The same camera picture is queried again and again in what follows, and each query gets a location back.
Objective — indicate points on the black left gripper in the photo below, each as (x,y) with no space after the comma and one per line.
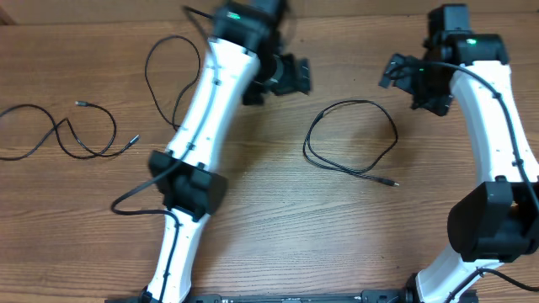
(290,82)

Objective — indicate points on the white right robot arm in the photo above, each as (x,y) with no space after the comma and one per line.
(498,221)

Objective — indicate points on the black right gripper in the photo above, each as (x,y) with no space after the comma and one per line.
(438,103)

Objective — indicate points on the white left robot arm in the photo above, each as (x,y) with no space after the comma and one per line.
(244,60)

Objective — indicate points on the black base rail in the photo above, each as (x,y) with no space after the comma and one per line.
(365,296)

